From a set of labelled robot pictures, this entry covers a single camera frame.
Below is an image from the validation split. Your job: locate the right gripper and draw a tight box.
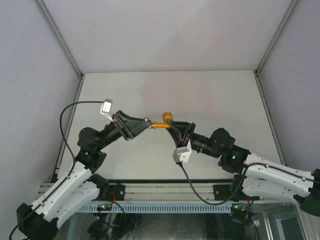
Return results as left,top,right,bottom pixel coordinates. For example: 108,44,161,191
166,120,221,160

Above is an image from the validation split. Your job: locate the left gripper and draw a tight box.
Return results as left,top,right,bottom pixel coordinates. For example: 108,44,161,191
95,110,151,151

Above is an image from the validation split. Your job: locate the orange water faucet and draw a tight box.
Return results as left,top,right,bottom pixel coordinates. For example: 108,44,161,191
152,112,173,129

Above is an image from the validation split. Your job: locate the grey metal tee fitting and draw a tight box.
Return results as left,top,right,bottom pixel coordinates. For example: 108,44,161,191
143,117,154,129

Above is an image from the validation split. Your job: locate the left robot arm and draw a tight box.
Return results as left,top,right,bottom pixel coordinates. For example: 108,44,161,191
16,110,153,240

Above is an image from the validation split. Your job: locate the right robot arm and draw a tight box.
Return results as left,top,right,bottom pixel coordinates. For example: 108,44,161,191
166,119,320,217

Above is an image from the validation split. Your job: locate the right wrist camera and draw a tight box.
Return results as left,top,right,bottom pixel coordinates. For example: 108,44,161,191
172,141,192,164

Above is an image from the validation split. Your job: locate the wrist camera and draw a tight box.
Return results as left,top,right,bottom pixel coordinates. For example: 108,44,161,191
172,141,192,164
100,98,113,122

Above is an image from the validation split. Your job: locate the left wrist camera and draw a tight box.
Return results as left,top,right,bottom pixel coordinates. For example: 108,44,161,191
100,98,113,122

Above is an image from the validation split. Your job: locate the right camera cable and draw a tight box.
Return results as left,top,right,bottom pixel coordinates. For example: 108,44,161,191
177,161,266,206

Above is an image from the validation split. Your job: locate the camera cable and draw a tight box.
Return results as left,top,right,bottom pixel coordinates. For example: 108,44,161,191
59,100,105,173
177,161,266,206

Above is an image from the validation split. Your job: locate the left camera cable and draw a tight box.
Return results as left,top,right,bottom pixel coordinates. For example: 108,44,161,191
59,100,105,173

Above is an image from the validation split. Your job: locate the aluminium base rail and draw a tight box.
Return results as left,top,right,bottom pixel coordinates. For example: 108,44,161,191
36,183,230,203

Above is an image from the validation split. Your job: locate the perforated cable tray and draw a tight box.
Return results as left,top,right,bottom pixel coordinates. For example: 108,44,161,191
77,203,232,214

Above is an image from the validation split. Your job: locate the left aluminium frame post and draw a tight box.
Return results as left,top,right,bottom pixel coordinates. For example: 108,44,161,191
33,0,84,174

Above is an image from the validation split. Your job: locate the aluminium frame post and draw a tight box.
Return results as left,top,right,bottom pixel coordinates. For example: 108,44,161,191
253,0,301,166
33,0,84,174

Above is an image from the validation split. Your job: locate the right aluminium frame post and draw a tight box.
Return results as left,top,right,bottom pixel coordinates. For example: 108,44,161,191
253,0,301,166

